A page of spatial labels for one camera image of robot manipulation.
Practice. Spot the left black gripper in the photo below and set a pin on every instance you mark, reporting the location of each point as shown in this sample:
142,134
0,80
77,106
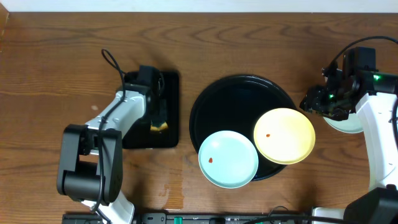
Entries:
157,115

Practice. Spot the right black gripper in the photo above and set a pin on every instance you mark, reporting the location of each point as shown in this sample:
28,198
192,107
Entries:
313,101

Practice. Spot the light blue plate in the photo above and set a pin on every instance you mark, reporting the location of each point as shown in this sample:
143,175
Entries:
351,126
228,159

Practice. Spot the yellow green sponge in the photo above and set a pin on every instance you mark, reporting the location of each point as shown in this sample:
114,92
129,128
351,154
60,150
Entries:
158,127

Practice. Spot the yellow plate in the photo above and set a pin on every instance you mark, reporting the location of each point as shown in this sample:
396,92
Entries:
284,136

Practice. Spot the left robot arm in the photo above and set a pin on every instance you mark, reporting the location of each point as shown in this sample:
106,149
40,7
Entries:
90,168

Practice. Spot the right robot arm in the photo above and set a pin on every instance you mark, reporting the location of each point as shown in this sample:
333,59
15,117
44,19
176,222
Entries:
378,116

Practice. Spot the black rectangular tray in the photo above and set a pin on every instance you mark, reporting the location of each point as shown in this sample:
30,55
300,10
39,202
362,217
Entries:
143,135

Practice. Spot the black round tray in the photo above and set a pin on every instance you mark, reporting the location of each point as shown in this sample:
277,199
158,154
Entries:
235,103

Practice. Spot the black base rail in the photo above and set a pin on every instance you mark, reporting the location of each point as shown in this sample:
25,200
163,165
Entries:
170,218

